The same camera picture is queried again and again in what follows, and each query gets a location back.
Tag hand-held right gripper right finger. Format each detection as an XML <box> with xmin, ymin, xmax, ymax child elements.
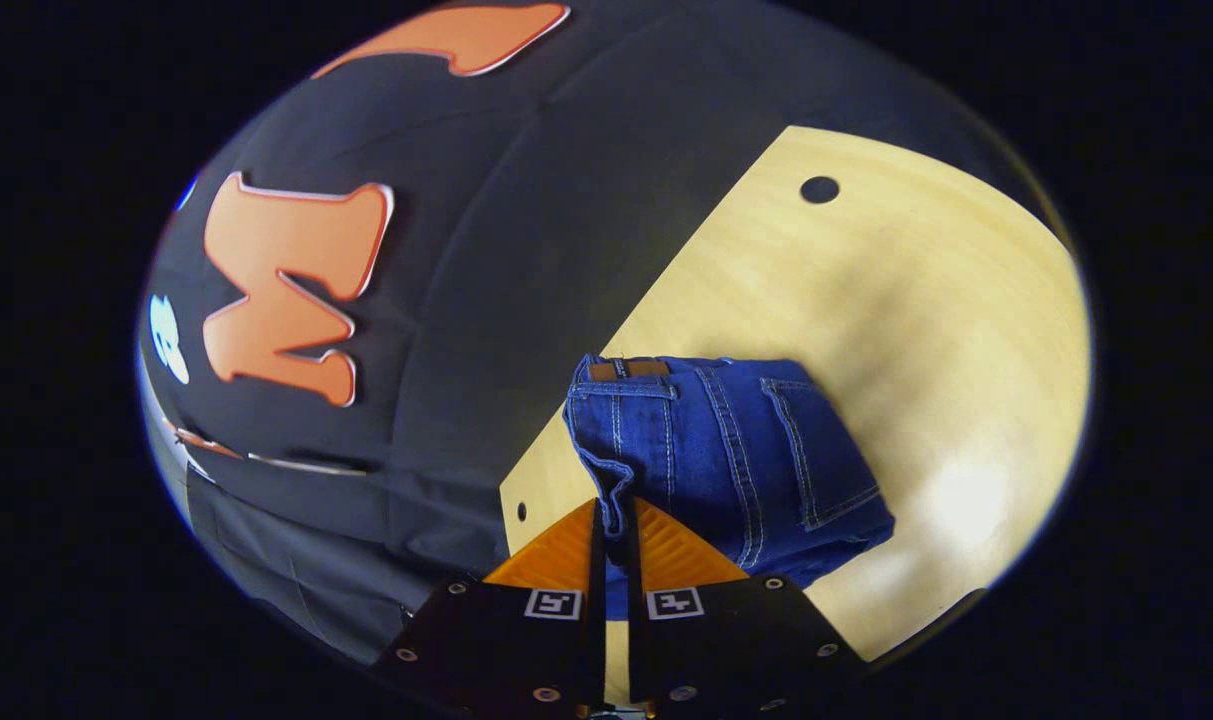
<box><xmin>626</xmin><ymin>497</ymin><xmax>867</xmax><ymax>716</ymax></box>

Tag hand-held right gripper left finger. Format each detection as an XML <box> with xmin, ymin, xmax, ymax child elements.
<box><xmin>371</xmin><ymin>497</ymin><xmax>607</xmax><ymax>716</ymax></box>

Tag blue denim jeans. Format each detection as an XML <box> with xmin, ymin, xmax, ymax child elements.
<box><xmin>563</xmin><ymin>355</ymin><xmax>897</xmax><ymax>621</ymax></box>

